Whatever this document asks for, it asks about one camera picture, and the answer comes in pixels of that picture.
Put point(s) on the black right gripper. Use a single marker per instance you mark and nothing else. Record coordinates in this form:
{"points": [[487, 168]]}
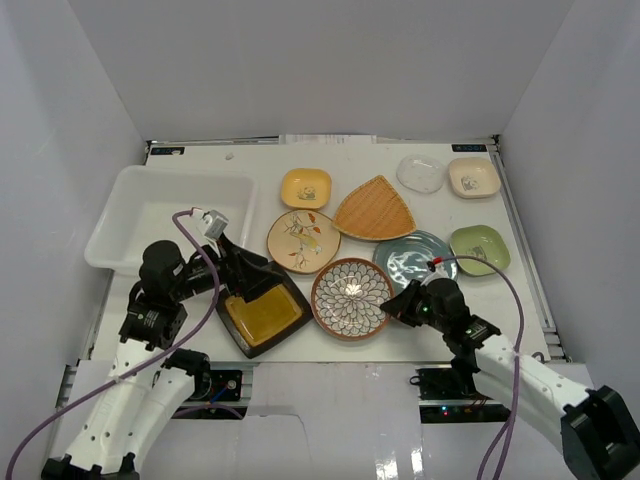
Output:
{"points": [[401, 305]]}

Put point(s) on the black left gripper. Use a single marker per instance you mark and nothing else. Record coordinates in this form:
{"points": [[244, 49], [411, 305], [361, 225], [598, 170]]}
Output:
{"points": [[232, 265]]}

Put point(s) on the blue-grey round plate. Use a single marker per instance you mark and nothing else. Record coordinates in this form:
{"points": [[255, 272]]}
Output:
{"points": [[405, 259]]}

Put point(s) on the flower pattern round bowl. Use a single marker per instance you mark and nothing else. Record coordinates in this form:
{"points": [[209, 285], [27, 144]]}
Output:
{"points": [[346, 297]]}

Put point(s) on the black square amber plate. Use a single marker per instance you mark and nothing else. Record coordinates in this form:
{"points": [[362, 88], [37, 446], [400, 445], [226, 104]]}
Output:
{"points": [[261, 324]]}

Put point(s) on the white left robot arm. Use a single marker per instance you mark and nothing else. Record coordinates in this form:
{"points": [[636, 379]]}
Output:
{"points": [[152, 373]]}

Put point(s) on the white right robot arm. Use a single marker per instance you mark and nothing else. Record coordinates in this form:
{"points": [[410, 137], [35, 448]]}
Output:
{"points": [[593, 429]]}

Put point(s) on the white plastic bin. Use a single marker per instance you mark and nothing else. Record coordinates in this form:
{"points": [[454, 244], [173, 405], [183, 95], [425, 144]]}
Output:
{"points": [[139, 212]]}

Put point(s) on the beige bird pattern plate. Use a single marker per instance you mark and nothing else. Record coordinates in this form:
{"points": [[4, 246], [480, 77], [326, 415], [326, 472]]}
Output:
{"points": [[303, 241]]}

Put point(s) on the yellow square panda dish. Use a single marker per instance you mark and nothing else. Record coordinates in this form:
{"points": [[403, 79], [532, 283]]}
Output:
{"points": [[306, 188]]}

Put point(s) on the woven bamboo triangular tray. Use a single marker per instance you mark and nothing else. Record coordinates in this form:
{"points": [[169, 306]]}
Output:
{"points": [[374, 212]]}

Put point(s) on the green square panda dish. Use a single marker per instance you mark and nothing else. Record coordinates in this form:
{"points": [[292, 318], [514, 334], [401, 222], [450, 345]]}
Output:
{"points": [[483, 242]]}

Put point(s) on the papers at table back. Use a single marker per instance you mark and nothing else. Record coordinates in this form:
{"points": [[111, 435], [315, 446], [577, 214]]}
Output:
{"points": [[327, 139]]}

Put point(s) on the clear glass small dish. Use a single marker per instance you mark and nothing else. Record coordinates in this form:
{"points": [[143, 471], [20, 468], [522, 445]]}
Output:
{"points": [[421, 173]]}

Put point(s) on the cream square panda dish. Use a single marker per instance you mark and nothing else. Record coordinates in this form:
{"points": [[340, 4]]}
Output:
{"points": [[473, 178]]}

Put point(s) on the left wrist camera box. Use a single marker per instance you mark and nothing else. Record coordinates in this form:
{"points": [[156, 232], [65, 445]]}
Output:
{"points": [[211, 224]]}

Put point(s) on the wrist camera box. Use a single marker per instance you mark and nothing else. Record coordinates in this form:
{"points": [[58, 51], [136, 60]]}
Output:
{"points": [[436, 270], [211, 224]]}

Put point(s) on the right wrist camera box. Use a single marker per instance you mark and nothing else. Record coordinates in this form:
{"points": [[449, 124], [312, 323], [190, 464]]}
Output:
{"points": [[436, 270]]}

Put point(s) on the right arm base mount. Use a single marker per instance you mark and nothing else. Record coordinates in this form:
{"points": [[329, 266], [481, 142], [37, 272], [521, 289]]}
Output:
{"points": [[446, 397]]}

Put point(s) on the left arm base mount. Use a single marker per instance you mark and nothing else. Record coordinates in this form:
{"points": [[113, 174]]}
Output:
{"points": [[217, 386]]}

